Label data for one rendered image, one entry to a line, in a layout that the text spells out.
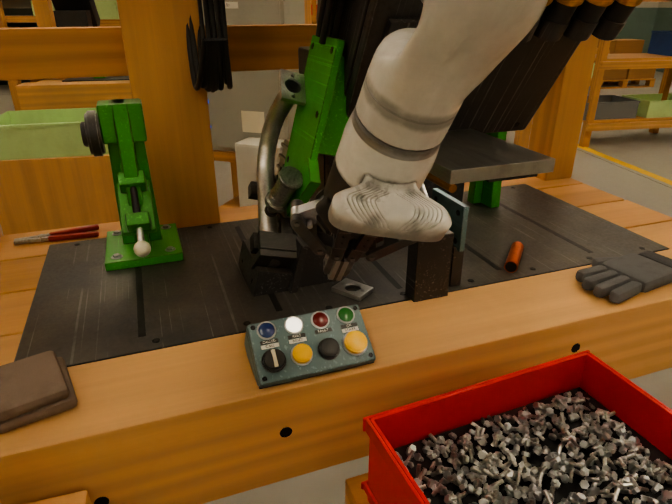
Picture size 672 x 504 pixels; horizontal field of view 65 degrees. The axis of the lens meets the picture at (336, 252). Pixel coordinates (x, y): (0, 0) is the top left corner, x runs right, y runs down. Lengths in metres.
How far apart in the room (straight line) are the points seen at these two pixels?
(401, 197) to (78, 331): 0.56
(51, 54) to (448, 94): 0.94
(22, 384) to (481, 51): 0.58
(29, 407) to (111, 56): 0.73
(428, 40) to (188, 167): 0.87
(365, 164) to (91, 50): 0.86
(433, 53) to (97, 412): 0.53
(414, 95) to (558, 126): 1.18
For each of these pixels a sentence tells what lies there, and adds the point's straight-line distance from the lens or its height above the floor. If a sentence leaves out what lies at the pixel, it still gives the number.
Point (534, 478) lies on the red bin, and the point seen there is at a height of 0.89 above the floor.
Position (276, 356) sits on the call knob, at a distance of 0.64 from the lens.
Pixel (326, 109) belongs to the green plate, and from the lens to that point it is 0.77.
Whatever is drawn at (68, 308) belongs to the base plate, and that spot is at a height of 0.90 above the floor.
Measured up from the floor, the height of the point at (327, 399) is 0.87.
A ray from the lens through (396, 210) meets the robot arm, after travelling 0.38.
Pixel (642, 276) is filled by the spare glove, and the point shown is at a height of 0.92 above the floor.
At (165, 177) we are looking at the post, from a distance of 1.14.
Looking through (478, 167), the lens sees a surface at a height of 1.13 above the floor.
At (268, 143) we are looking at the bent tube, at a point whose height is 1.10.
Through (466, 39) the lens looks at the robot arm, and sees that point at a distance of 0.32.
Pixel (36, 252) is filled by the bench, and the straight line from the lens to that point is 1.17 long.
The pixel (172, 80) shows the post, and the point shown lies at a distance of 1.10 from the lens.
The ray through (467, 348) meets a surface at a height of 0.90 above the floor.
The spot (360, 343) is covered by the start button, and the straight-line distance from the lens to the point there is 0.66.
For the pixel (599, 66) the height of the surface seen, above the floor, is 0.78.
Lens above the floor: 1.32
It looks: 25 degrees down
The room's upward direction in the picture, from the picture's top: straight up
